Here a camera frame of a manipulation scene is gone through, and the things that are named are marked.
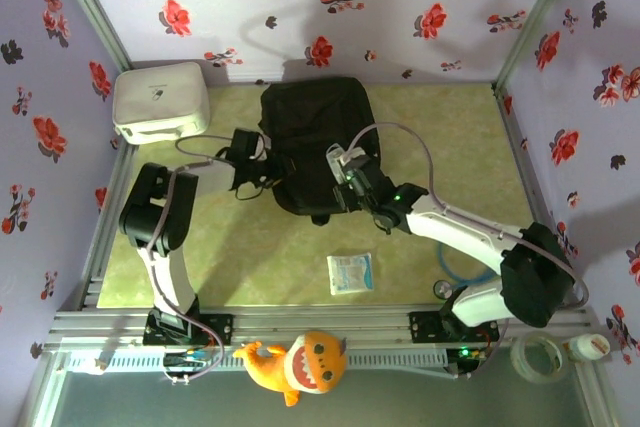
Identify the black backpack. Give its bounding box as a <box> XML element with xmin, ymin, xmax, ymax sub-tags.
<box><xmin>258</xmin><ymin>76</ymin><xmax>382</xmax><ymax>227</ymax></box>

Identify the white blue mask packet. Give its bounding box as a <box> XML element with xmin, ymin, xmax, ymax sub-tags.
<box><xmin>326</xmin><ymin>252</ymin><xmax>375</xmax><ymax>297</ymax></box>

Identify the blue stethoscope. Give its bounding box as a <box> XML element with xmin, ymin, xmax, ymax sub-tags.
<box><xmin>432</xmin><ymin>241</ymin><xmax>501</xmax><ymax>299</ymax></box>

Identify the white zippered storage case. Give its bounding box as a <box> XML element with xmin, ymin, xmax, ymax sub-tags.
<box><xmin>110</xmin><ymin>61</ymin><xmax>211</xmax><ymax>146</ymax></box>

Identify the orange shark plush toy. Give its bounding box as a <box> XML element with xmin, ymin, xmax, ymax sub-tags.
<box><xmin>232</xmin><ymin>330</ymin><xmax>350</xmax><ymax>408</ymax></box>

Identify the clear tape roll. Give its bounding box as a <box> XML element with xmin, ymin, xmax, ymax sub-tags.
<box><xmin>509</xmin><ymin>330</ymin><xmax>570</xmax><ymax>385</ymax></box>

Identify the white pill bottle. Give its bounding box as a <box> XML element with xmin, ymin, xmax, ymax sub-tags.
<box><xmin>563</xmin><ymin>332</ymin><xmax>612</xmax><ymax>362</ymax></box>

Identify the grey left arm cable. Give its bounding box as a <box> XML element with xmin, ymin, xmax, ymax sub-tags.
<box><xmin>147</xmin><ymin>134</ymin><xmax>239</xmax><ymax>384</ymax></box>

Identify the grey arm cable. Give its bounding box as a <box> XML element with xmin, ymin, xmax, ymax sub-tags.
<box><xmin>147</xmin><ymin>134</ymin><xmax>239</xmax><ymax>384</ymax></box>
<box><xmin>347</xmin><ymin>121</ymin><xmax>590</xmax><ymax>379</ymax></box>

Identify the grey right arm cable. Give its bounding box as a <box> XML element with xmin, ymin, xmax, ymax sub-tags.
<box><xmin>347</xmin><ymin>121</ymin><xmax>590</xmax><ymax>379</ymax></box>

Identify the aluminium frame rail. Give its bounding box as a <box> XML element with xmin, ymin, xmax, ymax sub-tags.
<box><xmin>44</xmin><ymin>304</ymin><xmax>601</xmax><ymax>354</ymax></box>

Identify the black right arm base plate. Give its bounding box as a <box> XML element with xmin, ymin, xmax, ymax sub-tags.
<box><xmin>408</xmin><ymin>310</ymin><xmax>501</xmax><ymax>344</ymax></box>

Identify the aluminium side rail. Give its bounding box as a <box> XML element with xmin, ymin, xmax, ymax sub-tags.
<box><xmin>79</xmin><ymin>139</ymin><xmax>139</xmax><ymax>309</ymax></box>
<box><xmin>492</xmin><ymin>84</ymin><xmax>571</xmax><ymax>306</ymax></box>

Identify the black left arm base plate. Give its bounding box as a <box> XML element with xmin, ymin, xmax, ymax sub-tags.
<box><xmin>143</xmin><ymin>311</ymin><xmax>235</xmax><ymax>347</ymax></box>

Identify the white slotted cable duct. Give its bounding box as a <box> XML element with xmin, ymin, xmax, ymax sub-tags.
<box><xmin>64</xmin><ymin>349</ymin><xmax>451</xmax><ymax>376</ymax></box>

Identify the aluminium frame post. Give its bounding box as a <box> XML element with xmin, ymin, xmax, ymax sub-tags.
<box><xmin>492</xmin><ymin>0</ymin><xmax>586</xmax><ymax>93</ymax></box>
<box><xmin>47</xmin><ymin>0</ymin><xmax>135</xmax><ymax>73</ymax></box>

